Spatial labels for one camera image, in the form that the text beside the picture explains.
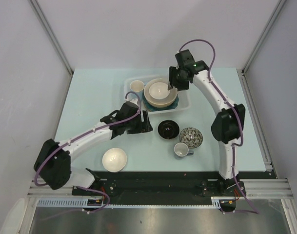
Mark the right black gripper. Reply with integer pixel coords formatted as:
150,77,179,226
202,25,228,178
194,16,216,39
168,66,189,91

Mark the medium white bowl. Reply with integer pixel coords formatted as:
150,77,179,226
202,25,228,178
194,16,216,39
149,82,170,100

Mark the large cream bowl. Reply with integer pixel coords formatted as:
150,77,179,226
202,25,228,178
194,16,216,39
143,78,178,108

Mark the black glossy bowl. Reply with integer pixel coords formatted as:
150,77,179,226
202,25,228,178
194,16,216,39
158,120,180,140

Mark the teal glass plate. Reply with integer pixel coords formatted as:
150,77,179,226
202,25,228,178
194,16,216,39
142,95,179,112

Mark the floral patterned bowl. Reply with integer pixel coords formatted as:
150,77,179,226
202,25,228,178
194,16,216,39
179,127,203,149

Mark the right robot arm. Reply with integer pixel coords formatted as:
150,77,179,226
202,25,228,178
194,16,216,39
168,61,246,195

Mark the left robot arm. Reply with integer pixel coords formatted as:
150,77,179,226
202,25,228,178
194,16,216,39
34,101,153,195

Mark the white plastic bin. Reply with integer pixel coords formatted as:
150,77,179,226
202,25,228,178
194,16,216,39
124,76,191,115

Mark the light blue mug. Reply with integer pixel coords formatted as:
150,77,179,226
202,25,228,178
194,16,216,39
129,80,145,98

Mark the grey white mug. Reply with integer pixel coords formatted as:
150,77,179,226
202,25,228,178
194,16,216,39
174,142,194,159

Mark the small white bowl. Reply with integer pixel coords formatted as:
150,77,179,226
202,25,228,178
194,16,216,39
102,148,127,173

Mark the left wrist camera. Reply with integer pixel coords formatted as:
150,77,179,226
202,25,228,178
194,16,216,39
125,97,138,106

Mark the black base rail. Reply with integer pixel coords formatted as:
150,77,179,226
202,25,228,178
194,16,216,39
40,170,246,207

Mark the white cable duct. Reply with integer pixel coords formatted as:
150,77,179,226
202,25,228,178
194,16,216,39
37,196,235,210

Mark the right aluminium frame post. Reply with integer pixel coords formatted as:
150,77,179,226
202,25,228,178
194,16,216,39
241,0,288,76

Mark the aluminium frame post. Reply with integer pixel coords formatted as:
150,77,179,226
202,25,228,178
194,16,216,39
28,0,74,77
241,0,288,76

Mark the left aluminium frame post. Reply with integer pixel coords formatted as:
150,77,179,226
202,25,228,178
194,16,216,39
28,0,74,77

